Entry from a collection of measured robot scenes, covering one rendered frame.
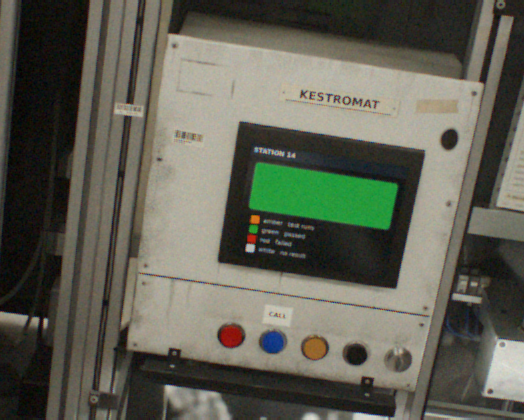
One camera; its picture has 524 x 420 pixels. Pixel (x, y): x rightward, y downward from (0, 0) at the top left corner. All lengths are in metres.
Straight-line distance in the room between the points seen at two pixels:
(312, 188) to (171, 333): 0.30
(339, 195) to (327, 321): 0.20
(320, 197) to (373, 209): 0.07
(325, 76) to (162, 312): 0.41
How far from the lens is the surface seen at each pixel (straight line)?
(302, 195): 1.51
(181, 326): 1.61
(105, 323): 1.65
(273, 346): 1.61
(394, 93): 1.50
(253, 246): 1.54
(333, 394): 1.62
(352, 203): 1.52
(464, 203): 1.57
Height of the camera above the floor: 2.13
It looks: 20 degrees down
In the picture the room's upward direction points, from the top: 9 degrees clockwise
